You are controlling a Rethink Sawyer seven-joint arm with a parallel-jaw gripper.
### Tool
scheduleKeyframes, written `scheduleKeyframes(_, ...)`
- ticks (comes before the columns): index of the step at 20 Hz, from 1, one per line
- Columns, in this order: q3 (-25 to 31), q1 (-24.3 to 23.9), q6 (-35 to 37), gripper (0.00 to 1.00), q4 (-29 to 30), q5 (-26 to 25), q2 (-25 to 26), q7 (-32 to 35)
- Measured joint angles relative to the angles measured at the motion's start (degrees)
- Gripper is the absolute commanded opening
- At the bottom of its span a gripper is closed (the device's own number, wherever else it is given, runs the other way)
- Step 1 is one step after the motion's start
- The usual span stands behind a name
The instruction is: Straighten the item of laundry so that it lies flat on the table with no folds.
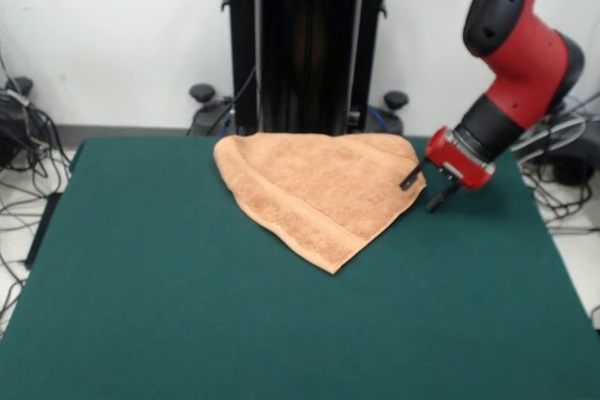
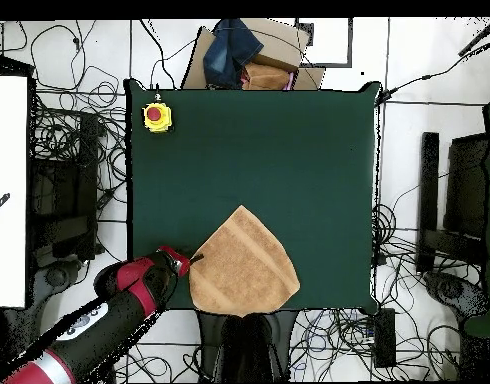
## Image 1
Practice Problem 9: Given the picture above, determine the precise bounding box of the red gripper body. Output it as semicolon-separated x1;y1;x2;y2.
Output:
424;126;497;191

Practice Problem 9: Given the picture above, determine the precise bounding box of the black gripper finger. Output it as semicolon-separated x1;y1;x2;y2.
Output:
425;180;461;214
398;156;433;193

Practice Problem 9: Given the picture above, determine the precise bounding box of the tan terry towel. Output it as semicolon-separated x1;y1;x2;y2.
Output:
213;131;428;276

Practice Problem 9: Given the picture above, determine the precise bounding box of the dark green tablecloth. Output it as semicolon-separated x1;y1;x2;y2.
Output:
0;137;600;400

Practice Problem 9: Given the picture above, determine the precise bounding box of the blue cable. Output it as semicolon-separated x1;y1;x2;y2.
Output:
564;93;592;115
365;107;393;138

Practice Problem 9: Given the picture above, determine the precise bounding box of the black caster base with cables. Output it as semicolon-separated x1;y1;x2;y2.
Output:
0;76;38;170
510;95;600;186

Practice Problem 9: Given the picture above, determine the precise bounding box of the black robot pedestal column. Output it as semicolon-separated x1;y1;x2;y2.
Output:
218;0;423;139

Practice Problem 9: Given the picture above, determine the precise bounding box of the black cable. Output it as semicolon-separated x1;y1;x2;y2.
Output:
205;65;259;137

